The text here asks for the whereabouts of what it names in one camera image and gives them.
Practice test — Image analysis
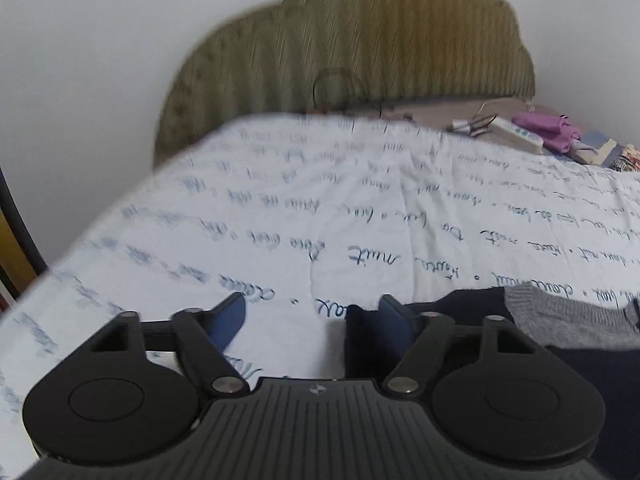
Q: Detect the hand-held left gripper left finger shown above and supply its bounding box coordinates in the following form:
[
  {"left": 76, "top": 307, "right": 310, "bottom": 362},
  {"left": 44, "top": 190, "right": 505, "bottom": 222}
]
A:
[{"left": 87, "top": 292, "right": 252, "bottom": 399}]

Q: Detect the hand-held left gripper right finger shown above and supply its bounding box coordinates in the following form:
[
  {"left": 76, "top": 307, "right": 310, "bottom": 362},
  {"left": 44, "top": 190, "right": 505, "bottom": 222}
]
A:
[{"left": 377, "top": 294, "right": 547, "bottom": 401}]

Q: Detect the navy and grey knit garment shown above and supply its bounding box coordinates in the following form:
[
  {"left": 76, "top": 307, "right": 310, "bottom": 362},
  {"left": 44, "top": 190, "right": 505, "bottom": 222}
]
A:
[{"left": 345, "top": 281, "right": 640, "bottom": 480}]

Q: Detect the white script-print bed sheet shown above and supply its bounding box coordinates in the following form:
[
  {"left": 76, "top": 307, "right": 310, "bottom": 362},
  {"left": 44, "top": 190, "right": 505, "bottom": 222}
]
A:
[{"left": 0, "top": 112, "right": 640, "bottom": 480}]

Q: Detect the white remote control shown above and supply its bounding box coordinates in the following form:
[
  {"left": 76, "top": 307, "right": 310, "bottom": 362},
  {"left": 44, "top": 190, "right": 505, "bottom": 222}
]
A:
[{"left": 492, "top": 116, "right": 546, "bottom": 155}]

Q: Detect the wooden board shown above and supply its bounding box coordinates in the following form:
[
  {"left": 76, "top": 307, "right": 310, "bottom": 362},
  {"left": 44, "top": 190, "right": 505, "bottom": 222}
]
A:
[{"left": 0, "top": 207, "right": 22, "bottom": 308}]

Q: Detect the purple cloth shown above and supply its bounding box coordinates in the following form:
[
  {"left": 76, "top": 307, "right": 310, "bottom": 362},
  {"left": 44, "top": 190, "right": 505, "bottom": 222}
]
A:
[{"left": 511, "top": 112, "right": 583, "bottom": 155}]

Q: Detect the blue and beige cloth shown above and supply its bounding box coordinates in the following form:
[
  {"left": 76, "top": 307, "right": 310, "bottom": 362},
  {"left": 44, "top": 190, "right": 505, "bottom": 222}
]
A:
[{"left": 572, "top": 130, "right": 627, "bottom": 168}]

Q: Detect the floral patterned cloth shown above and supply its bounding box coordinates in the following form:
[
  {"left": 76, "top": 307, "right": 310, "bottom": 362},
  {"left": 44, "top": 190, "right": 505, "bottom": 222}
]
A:
[{"left": 612, "top": 142, "right": 640, "bottom": 174}]

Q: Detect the olive padded headboard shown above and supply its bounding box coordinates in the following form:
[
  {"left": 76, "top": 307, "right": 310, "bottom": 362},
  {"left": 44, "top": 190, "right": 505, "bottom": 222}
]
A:
[{"left": 152, "top": 0, "right": 537, "bottom": 168}]

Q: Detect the white charger with cable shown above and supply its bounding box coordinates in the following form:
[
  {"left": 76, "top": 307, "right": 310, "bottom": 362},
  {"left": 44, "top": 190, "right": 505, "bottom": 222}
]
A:
[{"left": 450, "top": 101, "right": 502, "bottom": 137}]

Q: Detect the black metal frame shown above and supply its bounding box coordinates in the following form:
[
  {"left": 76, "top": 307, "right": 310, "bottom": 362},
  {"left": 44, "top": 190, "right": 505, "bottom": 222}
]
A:
[{"left": 0, "top": 165, "right": 49, "bottom": 302}]

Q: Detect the black cable loop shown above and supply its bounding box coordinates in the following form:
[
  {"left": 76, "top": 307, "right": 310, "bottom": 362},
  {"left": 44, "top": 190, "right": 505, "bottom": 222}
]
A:
[{"left": 312, "top": 67, "right": 397, "bottom": 122}]

